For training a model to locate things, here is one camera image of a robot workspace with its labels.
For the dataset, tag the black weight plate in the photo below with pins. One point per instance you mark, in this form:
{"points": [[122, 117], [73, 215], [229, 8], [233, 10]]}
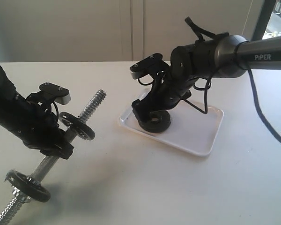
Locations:
{"points": [[158, 122]]}

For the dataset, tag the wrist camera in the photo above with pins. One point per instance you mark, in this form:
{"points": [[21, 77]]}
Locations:
{"points": [[55, 93], [149, 65]]}

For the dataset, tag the black plate near end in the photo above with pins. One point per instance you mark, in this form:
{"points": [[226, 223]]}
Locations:
{"points": [[28, 185]]}

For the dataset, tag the black plate end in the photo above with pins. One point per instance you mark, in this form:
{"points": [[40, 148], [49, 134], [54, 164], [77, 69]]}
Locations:
{"points": [[28, 185], [81, 129]]}

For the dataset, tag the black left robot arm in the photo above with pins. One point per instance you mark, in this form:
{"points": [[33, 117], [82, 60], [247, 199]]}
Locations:
{"points": [[8, 90]]}

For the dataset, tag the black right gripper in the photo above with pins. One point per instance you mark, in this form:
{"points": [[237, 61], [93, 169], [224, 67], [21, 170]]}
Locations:
{"points": [[169, 87]]}

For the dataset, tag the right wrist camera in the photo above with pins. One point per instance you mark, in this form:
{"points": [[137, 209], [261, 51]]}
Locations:
{"points": [[149, 65]]}

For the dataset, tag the black plate far end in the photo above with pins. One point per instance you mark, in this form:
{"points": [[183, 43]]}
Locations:
{"points": [[81, 129]]}

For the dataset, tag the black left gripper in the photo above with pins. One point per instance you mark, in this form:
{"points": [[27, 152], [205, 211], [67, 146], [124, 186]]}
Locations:
{"points": [[32, 120]]}

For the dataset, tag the chrome dumbbell bar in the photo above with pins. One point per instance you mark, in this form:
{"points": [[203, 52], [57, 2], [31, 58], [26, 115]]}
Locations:
{"points": [[48, 162]]}

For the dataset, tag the chrome collar nut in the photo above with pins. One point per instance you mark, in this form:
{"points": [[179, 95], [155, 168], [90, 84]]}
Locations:
{"points": [[21, 196]]}

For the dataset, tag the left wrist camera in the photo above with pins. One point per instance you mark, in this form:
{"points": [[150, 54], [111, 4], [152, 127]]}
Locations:
{"points": [[55, 93]]}

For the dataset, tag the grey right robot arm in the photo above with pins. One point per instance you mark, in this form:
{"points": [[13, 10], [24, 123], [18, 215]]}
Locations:
{"points": [[225, 56]]}

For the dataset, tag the dark window frame post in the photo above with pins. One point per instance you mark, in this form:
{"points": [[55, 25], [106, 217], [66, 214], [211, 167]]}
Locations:
{"points": [[263, 19]]}

